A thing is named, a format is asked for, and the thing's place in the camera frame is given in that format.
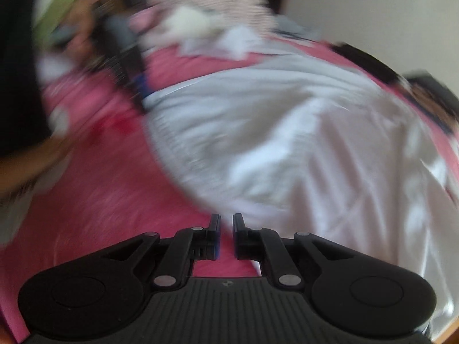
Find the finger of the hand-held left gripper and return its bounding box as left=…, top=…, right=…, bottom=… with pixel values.
left=124, top=72, right=153, bottom=115

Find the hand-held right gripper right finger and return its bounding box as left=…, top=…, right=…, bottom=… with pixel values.
left=232, top=213, right=354, bottom=291

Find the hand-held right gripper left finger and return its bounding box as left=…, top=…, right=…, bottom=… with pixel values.
left=100, top=213, right=221, bottom=291

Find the white button shirt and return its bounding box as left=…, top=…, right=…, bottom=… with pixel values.
left=143, top=50, right=459, bottom=341

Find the person's left hand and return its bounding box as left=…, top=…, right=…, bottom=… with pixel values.
left=70, top=0, right=99, bottom=58

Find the person's black clothing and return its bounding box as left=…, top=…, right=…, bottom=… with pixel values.
left=0, top=0, right=51, bottom=155

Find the pink floral blanket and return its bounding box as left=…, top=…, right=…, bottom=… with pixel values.
left=0, top=39, right=459, bottom=344

